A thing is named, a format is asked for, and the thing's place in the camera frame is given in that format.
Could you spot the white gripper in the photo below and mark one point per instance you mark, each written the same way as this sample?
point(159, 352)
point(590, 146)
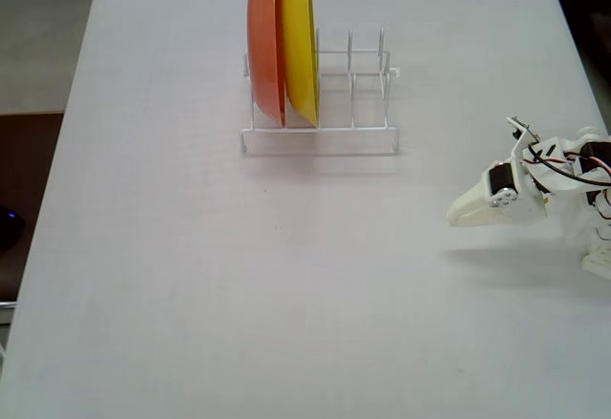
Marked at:
point(517, 204)

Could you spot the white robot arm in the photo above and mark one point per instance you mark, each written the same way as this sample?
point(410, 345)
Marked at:
point(592, 135)

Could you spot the yellow plate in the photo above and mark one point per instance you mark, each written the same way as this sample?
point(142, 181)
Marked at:
point(301, 56)

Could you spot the orange plate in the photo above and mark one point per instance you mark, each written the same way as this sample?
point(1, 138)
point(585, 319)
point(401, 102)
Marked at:
point(262, 47)

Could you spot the dark brown furniture top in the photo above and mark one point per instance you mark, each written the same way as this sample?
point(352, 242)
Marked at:
point(24, 161)

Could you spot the black computer mouse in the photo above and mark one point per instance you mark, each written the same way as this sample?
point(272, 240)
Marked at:
point(9, 230)

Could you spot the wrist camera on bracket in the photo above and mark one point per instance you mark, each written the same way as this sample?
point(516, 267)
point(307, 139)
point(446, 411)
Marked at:
point(521, 130)

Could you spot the white metal frame bar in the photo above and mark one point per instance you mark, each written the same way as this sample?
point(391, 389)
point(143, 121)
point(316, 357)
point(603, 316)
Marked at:
point(7, 311)

